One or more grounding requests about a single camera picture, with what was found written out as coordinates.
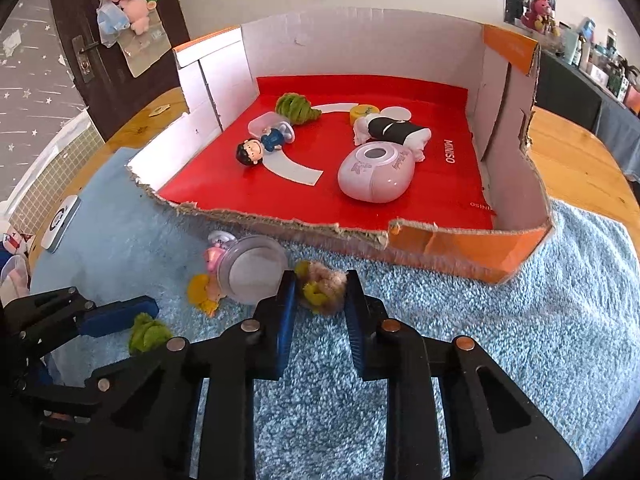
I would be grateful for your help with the blue face mask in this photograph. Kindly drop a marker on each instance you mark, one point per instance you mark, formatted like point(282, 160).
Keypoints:
point(109, 25)

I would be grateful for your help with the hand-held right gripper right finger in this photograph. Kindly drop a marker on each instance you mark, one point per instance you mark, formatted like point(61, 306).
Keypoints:
point(356, 330)

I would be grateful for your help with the boy figurine blue shirt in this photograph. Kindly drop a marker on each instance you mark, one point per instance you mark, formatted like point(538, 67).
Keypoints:
point(255, 150)

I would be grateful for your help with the pink pig plush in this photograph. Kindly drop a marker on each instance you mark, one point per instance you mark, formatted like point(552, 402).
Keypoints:
point(137, 15)

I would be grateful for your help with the clear plastic square box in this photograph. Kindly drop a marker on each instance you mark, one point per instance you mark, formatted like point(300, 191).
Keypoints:
point(262, 124)

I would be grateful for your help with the dark brown door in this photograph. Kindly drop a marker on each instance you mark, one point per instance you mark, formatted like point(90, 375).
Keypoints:
point(75, 10)

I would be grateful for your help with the blue fluffy mat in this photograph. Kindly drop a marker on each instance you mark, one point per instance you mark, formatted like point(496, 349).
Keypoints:
point(500, 335)

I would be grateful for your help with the clear plastic bag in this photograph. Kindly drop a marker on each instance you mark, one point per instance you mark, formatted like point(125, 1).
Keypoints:
point(145, 52)

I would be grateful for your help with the white cartoon figure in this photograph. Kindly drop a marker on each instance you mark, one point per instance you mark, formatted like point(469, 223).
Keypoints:
point(15, 240)

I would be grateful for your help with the white flat device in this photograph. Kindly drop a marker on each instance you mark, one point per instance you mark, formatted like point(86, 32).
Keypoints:
point(60, 222)

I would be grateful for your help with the small yellow-beige toy figure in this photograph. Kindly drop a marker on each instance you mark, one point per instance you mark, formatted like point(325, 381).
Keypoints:
point(325, 285)

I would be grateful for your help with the black and white plush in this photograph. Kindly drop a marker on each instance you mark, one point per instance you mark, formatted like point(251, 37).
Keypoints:
point(392, 130)

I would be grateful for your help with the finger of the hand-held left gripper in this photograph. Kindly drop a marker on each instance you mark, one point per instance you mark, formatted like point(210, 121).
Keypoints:
point(105, 385)
point(120, 315)

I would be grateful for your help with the green fuzzy scrunchie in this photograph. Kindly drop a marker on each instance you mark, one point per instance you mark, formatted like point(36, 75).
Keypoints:
point(295, 107)
point(150, 335)

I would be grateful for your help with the pink rabbit plush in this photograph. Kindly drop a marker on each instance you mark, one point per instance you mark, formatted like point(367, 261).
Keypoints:
point(540, 10)

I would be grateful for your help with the yellow toy figure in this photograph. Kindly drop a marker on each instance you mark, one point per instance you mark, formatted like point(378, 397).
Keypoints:
point(202, 297)

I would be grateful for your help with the pink figurine on clear stand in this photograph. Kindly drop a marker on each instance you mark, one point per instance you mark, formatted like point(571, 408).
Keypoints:
point(215, 257)

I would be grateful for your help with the yellow round cap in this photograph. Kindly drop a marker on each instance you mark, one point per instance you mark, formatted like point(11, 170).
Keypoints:
point(362, 110)

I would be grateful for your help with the cardboard box with red liner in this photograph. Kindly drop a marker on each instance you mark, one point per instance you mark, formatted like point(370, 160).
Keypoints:
point(510, 255)

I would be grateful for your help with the small wooden tag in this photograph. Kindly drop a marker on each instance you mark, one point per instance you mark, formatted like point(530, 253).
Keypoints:
point(160, 109)

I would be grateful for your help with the pink rounded gadget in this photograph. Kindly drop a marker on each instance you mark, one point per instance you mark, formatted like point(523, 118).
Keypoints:
point(377, 172)

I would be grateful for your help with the row of bottles and boxes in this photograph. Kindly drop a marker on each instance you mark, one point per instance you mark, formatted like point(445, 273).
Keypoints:
point(600, 60)

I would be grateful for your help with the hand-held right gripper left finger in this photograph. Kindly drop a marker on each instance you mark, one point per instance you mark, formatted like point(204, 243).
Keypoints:
point(285, 330)

